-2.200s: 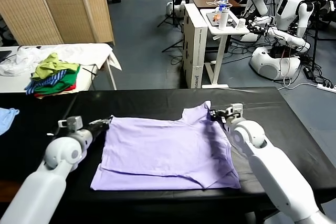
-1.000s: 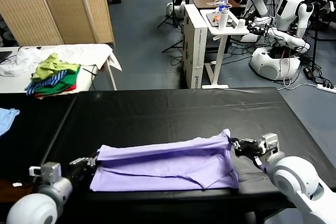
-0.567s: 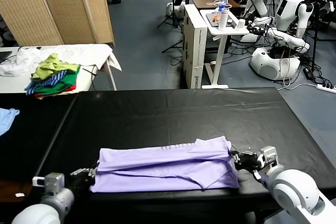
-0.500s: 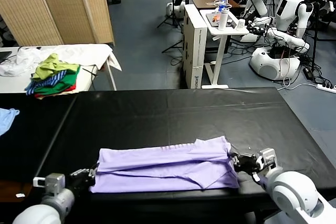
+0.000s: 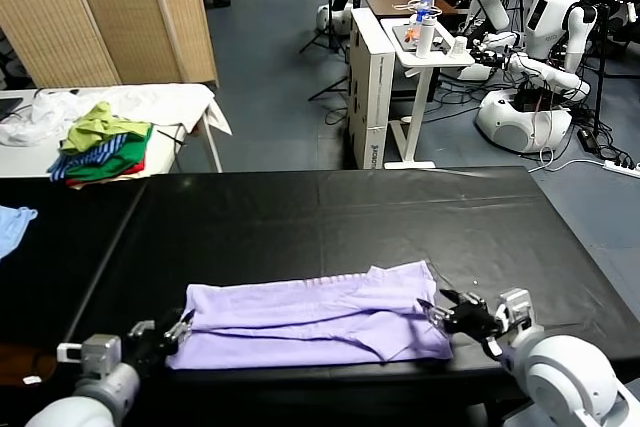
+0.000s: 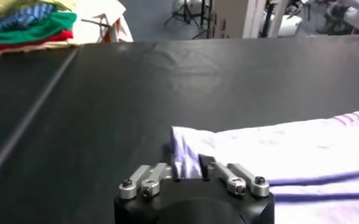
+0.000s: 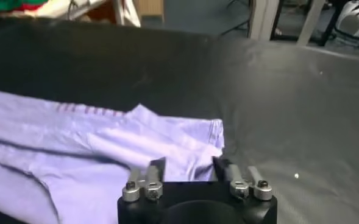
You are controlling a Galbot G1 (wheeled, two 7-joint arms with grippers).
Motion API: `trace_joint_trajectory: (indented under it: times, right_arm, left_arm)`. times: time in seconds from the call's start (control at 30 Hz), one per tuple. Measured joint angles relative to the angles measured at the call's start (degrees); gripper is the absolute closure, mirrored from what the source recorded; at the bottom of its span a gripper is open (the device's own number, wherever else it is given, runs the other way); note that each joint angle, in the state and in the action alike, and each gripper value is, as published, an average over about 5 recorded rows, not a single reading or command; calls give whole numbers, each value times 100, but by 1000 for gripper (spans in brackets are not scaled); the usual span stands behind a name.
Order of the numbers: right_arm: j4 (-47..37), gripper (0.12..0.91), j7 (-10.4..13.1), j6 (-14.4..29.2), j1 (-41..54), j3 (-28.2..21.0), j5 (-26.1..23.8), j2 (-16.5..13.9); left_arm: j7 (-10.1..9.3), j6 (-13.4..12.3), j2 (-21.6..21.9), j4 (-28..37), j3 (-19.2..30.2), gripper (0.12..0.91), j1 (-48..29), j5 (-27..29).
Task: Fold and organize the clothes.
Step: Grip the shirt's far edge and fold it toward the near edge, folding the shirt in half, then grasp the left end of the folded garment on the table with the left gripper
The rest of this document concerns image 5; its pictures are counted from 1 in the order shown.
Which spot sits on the yellow-green garment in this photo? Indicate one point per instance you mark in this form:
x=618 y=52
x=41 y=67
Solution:
x=90 y=129

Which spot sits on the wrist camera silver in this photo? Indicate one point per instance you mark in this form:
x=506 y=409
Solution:
x=97 y=352
x=515 y=309

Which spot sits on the green garment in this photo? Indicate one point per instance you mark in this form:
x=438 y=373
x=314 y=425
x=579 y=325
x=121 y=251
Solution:
x=125 y=157

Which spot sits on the white power strip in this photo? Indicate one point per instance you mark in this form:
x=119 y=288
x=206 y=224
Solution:
x=622 y=167

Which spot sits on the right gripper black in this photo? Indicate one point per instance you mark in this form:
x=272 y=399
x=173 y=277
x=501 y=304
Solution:
x=472 y=322

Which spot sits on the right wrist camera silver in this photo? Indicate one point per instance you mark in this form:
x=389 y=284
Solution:
x=515 y=309

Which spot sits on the large black table cover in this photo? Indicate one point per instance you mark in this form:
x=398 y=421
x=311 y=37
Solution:
x=400 y=227

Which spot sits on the white cloth on table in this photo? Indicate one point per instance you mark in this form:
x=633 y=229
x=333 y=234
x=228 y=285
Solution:
x=45 y=112

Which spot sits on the white cloth covered table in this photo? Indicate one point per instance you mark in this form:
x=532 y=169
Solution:
x=165 y=97

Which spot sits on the blue striped garment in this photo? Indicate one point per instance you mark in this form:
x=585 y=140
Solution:
x=100 y=152

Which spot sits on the small white robot base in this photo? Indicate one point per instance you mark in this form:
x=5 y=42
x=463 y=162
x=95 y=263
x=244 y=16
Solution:
x=340 y=19

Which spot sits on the clear water bottle blue cap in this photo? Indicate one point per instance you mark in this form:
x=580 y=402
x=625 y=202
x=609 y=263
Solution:
x=423 y=7

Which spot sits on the white insulated bottle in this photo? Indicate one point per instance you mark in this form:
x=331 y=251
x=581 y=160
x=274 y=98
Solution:
x=424 y=39

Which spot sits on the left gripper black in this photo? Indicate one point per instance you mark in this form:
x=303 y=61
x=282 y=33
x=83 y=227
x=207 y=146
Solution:
x=147 y=349

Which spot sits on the black power adapter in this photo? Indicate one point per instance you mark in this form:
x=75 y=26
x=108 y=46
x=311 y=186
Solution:
x=586 y=139

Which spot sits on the black light stand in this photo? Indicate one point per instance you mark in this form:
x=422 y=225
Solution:
x=600 y=72

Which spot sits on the white rolling side table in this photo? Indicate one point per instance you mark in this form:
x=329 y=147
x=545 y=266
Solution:
x=435 y=61

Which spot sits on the light blue garment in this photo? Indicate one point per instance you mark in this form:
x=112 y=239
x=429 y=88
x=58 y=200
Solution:
x=10 y=232

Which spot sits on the grey tablet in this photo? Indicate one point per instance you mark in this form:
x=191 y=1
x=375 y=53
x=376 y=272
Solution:
x=400 y=38

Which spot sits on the black tripod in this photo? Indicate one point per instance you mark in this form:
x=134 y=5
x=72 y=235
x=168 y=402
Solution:
x=331 y=7

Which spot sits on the small black table cover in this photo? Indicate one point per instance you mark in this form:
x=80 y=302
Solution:
x=60 y=272

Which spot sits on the beige garment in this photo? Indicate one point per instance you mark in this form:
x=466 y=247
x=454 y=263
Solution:
x=100 y=184

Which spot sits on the lavender t-shirt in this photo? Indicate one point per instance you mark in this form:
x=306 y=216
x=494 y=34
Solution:
x=300 y=317

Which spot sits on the white humanoid robot with base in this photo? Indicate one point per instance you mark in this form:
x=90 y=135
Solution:
x=542 y=17

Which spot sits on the tall white cardboard box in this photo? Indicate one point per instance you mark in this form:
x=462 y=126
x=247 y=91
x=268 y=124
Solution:
x=367 y=97

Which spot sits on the bamboo folding screen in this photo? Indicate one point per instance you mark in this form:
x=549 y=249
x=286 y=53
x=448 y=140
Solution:
x=100 y=12

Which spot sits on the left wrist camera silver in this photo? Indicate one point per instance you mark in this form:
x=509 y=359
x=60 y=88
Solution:
x=97 y=352

